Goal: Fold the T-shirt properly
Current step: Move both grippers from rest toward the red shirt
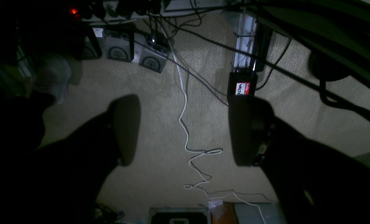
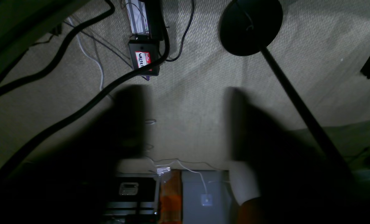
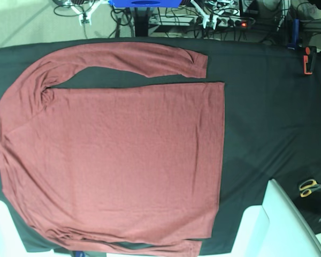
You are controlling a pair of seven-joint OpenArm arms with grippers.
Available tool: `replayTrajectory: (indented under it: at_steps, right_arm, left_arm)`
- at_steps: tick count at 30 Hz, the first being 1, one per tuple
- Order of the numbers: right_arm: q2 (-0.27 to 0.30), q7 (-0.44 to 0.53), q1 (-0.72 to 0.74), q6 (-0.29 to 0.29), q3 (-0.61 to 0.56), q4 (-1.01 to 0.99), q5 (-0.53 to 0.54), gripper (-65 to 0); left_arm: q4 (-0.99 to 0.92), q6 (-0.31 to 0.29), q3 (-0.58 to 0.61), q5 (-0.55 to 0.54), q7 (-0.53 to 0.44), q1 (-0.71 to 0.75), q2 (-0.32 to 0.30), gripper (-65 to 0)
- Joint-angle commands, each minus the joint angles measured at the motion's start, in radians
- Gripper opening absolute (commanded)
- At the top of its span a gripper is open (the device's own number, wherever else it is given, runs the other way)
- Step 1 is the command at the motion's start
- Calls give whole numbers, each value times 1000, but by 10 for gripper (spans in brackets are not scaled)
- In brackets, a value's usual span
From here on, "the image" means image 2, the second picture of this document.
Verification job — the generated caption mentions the thin white cable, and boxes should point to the thin white cable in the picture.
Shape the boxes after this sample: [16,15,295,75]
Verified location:
[67,17,114,100]

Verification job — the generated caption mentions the thin black cable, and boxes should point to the thin black cable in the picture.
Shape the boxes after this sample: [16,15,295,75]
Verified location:
[165,0,195,62]

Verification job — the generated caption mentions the black box with name sticker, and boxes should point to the black box with name sticker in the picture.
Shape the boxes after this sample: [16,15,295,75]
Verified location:
[128,39,160,70]

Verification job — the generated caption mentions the thick black cable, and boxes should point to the thick black cable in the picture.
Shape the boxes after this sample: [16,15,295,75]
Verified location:
[0,0,170,187]

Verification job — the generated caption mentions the black round lamp base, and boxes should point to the black round lamp base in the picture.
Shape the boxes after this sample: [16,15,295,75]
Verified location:
[219,0,283,56]

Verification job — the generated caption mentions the black lamp pole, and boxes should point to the black lamp pole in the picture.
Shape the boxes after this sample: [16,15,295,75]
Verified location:
[259,45,353,180]

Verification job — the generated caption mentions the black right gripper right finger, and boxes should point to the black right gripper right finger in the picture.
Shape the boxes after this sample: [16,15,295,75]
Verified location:
[226,87,370,224]

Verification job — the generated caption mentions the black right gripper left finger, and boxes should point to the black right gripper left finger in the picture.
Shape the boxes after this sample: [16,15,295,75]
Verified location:
[0,85,147,224]

